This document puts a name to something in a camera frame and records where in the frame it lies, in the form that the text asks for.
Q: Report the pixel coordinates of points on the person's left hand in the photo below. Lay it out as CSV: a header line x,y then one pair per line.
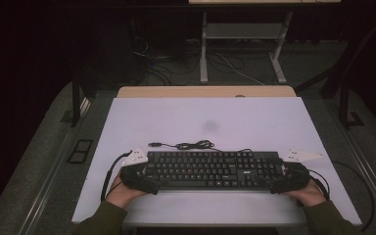
x,y
121,196

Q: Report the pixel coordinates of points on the wooden table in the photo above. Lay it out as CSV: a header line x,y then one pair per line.
x,y
176,92

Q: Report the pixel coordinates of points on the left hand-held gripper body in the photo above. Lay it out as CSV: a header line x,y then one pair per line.
x,y
133,171

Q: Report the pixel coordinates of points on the black computer keyboard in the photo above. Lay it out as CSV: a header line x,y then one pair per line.
x,y
209,169

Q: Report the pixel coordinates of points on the person's right hand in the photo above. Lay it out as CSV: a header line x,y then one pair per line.
x,y
306,196

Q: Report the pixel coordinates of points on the black metal stand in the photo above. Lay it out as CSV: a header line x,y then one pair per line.
x,y
343,107
76,107

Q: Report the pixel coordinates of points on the grey metal desk frame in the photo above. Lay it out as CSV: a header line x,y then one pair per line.
x,y
241,31

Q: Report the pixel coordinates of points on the black floor socket plate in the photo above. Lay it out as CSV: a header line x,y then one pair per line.
x,y
82,146

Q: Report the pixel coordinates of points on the aluminium floor rail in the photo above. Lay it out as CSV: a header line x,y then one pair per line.
x,y
372,186
45,192

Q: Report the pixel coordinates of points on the round grey table grommet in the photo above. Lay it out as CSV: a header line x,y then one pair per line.
x,y
240,96

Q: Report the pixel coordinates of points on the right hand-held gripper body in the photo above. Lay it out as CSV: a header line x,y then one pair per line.
x,y
295,176

